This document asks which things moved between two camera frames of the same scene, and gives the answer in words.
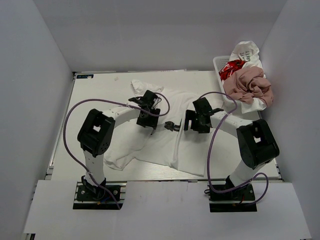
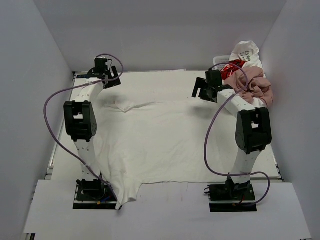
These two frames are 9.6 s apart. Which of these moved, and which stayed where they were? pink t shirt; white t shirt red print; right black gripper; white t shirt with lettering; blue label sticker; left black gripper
Moved: left black gripper; right black gripper
Stayed: white t shirt with lettering; white t shirt red print; pink t shirt; blue label sticker
